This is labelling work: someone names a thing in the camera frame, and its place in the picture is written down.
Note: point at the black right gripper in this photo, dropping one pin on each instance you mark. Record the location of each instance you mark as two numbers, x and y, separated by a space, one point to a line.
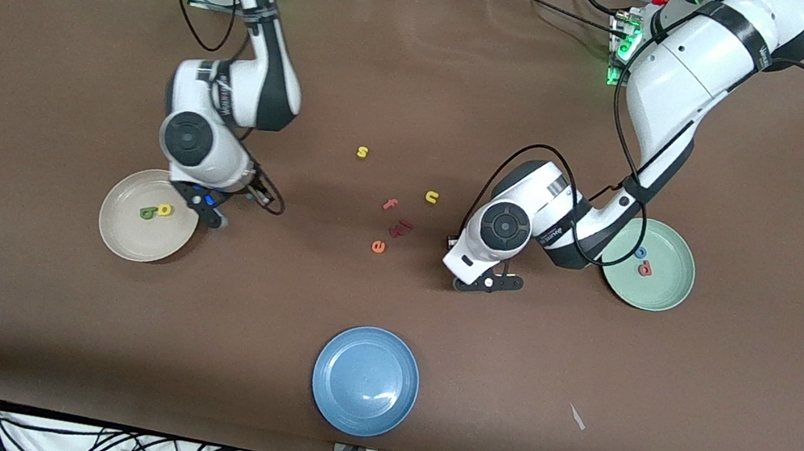
250 185

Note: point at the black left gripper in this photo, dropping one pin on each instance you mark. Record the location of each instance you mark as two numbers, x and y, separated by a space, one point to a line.
448 245

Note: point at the yellow foam letter a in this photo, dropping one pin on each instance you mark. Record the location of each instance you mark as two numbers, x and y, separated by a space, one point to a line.
170 211

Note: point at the green foam letter b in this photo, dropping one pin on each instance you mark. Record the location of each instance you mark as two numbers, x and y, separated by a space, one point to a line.
152 213

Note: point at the blue foam letter o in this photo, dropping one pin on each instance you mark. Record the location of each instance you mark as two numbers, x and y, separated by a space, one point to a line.
637 252

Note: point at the pink foam letter p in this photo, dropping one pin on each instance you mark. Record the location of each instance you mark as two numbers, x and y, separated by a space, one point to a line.
640 272

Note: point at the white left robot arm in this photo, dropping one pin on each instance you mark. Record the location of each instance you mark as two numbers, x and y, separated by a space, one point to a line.
681 68

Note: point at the dark red foam letter l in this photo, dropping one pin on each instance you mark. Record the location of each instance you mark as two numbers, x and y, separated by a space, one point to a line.
406 224

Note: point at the yellow foam letter u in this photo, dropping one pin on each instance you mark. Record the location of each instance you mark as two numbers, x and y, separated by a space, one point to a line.
432 194

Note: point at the dark red foam letter k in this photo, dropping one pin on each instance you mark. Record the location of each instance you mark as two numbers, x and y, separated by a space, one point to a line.
396 232

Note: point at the pink foam letter f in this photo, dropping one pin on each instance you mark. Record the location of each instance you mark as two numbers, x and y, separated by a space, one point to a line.
390 204

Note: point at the orange foam letter e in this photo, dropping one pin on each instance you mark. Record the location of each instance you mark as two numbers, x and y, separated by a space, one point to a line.
378 246

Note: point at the yellow foam letter s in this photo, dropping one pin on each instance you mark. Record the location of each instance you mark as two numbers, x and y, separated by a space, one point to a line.
362 152

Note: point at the beige brown plate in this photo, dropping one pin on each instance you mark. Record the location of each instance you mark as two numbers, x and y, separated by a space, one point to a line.
138 239

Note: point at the blue plate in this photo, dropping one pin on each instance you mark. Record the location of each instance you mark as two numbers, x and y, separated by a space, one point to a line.
365 381

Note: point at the white paper scrap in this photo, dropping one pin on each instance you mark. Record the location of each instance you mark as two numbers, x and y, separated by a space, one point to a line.
577 416

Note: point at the pale green plate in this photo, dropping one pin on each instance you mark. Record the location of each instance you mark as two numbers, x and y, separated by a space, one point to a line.
664 294

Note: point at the brown table cover sheet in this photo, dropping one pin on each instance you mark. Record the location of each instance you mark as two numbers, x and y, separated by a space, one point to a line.
27 318

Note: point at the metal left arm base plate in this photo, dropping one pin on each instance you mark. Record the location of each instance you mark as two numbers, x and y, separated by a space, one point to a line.
611 81

